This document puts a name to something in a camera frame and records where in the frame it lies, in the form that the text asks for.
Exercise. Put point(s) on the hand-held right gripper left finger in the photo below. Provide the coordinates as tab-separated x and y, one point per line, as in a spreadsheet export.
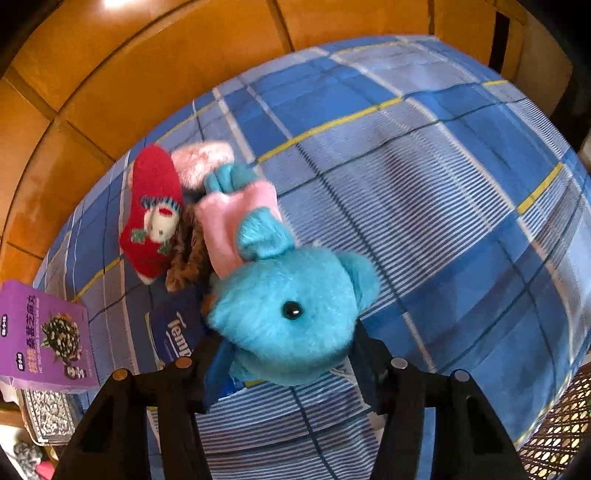
217	374

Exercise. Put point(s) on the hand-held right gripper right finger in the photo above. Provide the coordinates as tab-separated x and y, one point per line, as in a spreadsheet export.
369	378

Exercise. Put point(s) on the blue tissue packet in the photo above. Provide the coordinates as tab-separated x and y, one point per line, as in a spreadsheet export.
175	332

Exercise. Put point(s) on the blue plush toy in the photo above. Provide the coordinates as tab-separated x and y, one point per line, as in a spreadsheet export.
286	332

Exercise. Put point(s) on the red knitted sock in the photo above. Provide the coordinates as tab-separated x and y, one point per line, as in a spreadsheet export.
152	184

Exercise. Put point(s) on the pink fluffy sock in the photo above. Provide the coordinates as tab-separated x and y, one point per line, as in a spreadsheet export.
203	159

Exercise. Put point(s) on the brown fuzzy cloth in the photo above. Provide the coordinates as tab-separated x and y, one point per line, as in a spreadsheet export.
184	258

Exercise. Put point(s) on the purple cardboard box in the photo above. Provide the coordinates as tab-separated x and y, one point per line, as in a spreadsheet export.
46	332

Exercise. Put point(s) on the blue plaid bed sheet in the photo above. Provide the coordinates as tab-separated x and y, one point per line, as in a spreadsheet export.
415	184

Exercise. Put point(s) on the wooden wardrobe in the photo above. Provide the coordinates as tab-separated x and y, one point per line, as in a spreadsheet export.
138	69

